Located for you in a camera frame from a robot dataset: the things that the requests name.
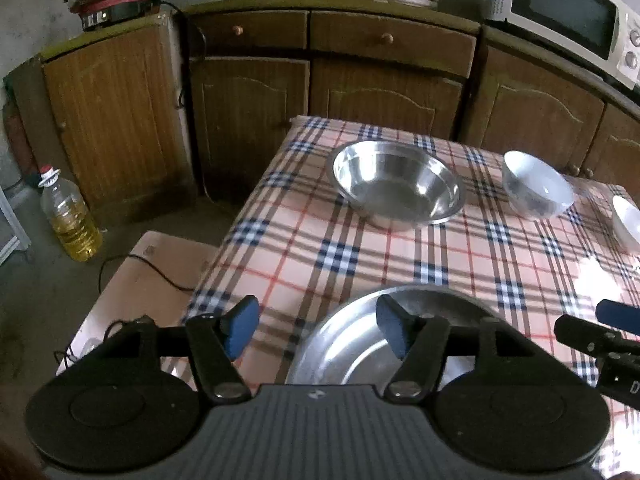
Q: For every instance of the deep steel bowl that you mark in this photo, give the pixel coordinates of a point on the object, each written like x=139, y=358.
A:
x=400, y=185

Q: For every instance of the dark red cylinder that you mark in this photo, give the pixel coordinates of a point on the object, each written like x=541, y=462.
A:
x=15, y=140

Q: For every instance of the small wooden cabinet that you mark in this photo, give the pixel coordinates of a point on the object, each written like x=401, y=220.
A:
x=115, y=110

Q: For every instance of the steel plate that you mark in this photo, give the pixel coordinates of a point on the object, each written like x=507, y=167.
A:
x=345, y=350

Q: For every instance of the wooden sideboard cabinet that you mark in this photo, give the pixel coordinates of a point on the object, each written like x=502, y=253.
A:
x=390, y=85

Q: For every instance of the cooking oil bottle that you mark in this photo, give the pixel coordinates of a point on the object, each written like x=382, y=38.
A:
x=72, y=215

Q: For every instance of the induction cooker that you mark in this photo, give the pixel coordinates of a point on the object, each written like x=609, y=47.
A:
x=117, y=10

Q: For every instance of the white metal frame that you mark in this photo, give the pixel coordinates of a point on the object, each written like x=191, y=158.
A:
x=10, y=230

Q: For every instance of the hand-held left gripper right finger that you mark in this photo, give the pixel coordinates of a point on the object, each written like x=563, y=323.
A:
x=392, y=325

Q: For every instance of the plaid tablecloth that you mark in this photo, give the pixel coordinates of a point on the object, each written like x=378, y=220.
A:
x=300, y=250

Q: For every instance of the cardboard sheet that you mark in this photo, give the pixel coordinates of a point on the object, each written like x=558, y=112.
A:
x=150, y=270

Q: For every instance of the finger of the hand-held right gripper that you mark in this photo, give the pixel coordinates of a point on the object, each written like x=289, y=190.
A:
x=590, y=340
x=620, y=316

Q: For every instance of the cream microwave oven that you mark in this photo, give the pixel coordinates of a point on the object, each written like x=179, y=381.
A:
x=565, y=10

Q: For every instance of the plain white bowl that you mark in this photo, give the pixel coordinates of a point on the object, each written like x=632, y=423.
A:
x=627, y=222

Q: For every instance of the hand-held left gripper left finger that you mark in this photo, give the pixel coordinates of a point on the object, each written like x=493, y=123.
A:
x=242, y=327

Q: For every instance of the blue-patterned white bowl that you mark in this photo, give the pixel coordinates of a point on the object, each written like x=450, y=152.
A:
x=537, y=187

